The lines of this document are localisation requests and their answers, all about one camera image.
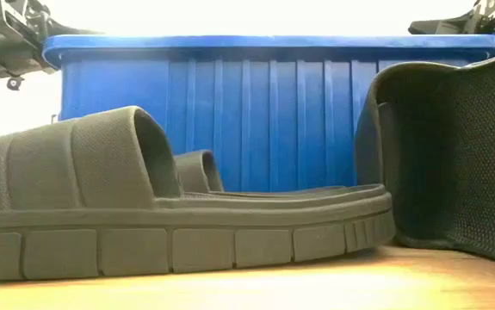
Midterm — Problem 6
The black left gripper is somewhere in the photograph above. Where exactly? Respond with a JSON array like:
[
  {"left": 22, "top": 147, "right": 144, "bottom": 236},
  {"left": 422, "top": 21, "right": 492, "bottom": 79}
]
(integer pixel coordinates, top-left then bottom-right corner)
[{"left": 0, "top": 0, "right": 104, "bottom": 84}]

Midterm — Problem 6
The dark rubber slide sandal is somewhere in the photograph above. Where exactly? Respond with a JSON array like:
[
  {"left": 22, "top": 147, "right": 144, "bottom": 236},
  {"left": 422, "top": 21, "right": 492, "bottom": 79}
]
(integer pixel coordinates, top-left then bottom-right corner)
[
  {"left": 0, "top": 105, "right": 397, "bottom": 283},
  {"left": 353, "top": 47, "right": 495, "bottom": 264},
  {"left": 173, "top": 149, "right": 387, "bottom": 200}
]

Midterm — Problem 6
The blue plastic bin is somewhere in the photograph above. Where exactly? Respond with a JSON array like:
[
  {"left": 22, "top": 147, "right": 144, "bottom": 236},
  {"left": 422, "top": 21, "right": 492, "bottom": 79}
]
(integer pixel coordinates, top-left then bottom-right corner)
[{"left": 41, "top": 34, "right": 495, "bottom": 194}]

